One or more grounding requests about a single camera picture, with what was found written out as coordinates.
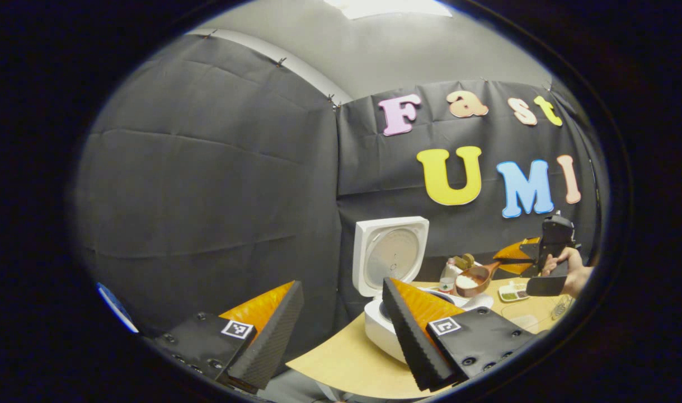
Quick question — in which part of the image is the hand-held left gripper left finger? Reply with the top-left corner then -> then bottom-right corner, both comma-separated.
150,280 -> 305,392

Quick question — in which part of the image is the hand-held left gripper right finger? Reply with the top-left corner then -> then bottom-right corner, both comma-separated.
382,277 -> 543,392

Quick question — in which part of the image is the brown wooden spoon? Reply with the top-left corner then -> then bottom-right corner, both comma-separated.
455,257 -> 534,298

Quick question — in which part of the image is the white rice cooker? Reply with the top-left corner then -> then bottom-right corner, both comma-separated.
353,217 -> 495,364

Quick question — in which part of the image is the white sectioned bean dish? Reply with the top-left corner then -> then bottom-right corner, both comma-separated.
498,282 -> 530,303

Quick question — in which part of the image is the clear water bottle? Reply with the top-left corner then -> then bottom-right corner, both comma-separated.
439,257 -> 459,294

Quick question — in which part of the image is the blue white object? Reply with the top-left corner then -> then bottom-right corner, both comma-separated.
97,283 -> 139,334

